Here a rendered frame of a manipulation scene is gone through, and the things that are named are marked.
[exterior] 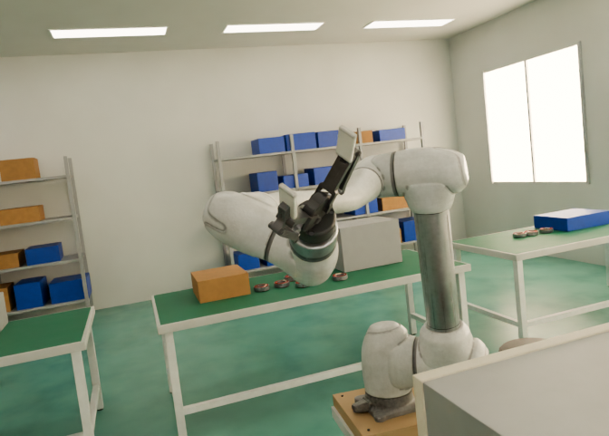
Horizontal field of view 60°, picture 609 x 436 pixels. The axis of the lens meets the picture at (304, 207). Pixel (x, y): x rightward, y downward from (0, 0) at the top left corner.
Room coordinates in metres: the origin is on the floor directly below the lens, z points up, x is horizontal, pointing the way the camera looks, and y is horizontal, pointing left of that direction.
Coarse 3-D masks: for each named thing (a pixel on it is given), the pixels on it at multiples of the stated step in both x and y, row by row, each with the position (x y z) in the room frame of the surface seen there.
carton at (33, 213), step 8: (8, 208) 6.31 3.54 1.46; (16, 208) 6.07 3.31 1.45; (24, 208) 6.09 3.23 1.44; (32, 208) 6.12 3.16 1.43; (40, 208) 6.27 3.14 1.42; (0, 216) 6.01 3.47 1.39; (8, 216) 6.03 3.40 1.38; (16, 216) 6.06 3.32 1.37; (24, 216) 6.09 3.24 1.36; (32, 216) 6.11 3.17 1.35; (40, 216) 6.19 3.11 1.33; (0, 224) 6.00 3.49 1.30; (8, 224) 6.03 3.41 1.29
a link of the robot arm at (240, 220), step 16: (352, 176) 1.43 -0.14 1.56; (368, 176) 1.41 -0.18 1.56; (224, 192) 1.07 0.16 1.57; (256, 192) 1.11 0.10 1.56; (304, 192) 1.23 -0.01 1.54; (352, 192) 1.31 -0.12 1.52; (368, 192) 1.37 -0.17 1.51; (208, 208) 1.05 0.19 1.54; (224, 208) 1.03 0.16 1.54; (240, 208) 1.03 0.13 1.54; (256, 208) 1.03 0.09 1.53; (272, 208) 1.05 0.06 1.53; (336, 208) 1.28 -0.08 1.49; (352, 208) 1.31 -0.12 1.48; (208, 224) 1.05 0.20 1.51; (224, 224) 1.03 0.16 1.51; (240, 224) 1.02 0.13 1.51; (256, 224) 1.01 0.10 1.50; (224, 240) 1.04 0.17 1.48; (240, 240) 1.02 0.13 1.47; (256, 240) 1.01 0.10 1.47; (256, 256) 1.03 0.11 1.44
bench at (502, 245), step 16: (608, 224) 4.63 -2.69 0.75; (464, 240) 4.65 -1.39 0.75; (480, 240) 4.56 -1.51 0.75; (496, 240) 4.48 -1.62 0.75; (512, 240) 4.39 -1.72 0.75; (528, 240) 4.31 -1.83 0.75; (544, 240) 4.24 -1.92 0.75; (560, 240) 4.16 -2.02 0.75; (576, 240) 4.09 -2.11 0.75; (592, 240) 4.07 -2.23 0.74; (608, 240) 4.13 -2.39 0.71; (496, 256) 4.06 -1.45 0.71; (512, 256) 3.88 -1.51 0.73; (528, 256) 3.88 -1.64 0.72; (608, 256) 5.19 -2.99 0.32; (608, 272) 5.20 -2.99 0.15; (608, 304) 4.16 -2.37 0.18; (512, 320) 4.00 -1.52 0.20; (528, 320) 3.95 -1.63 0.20; (544, 320) 3.96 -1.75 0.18
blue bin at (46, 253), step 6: (36, 246) 6.35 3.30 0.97; (42, 246) 6.28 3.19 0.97; (48, 246) 6.20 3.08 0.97; (54, 246) 6.16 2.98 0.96; (60, 246) 6.36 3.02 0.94; (30, 252) 6.06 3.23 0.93; (36, 252) 6.09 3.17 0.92; (42, 252) 6.11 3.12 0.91; (48, 252) 6.13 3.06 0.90; (54, 252) 6.15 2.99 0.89; (60, 252) 6.25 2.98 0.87; (30, 258) 6.06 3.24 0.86; (36, 258) 6.08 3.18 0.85; (42, 258) 6.10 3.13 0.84; (48, 258) 6.13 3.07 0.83; (54, 258) 6.15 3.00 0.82; (60, 258) 6.17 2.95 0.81; (30, 264) 6.06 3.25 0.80; (36, 264) 6.08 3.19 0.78
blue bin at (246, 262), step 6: (234, 252) 7.11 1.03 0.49; (240, 252) 7.05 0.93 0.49; (234, 258) 7.07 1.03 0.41; (240, 258) 6.83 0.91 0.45; (246, 258) 6.86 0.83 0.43; (252, 258) 6.88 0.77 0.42; (258, 258) 6.91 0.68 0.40; (240, 264) 6.83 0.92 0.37; (246, 264) 6.85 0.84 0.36; (252, 264) 6.88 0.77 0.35; (258, 264) 6.91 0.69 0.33
